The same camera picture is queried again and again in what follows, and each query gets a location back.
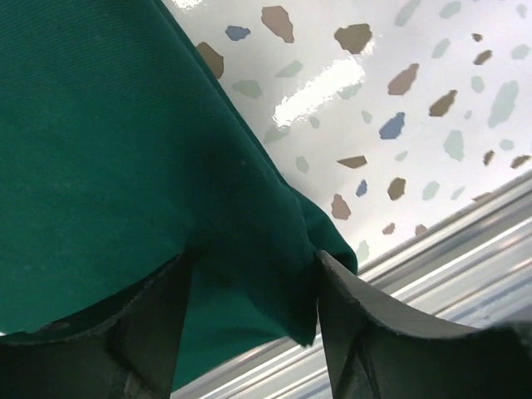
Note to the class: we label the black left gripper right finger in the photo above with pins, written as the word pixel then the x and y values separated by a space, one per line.
pixel 379 347

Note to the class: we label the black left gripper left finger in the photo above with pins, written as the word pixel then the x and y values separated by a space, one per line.
pixel 125 346

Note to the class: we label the dark green surgical cloth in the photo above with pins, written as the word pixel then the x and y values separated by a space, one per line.
pixel 120 151

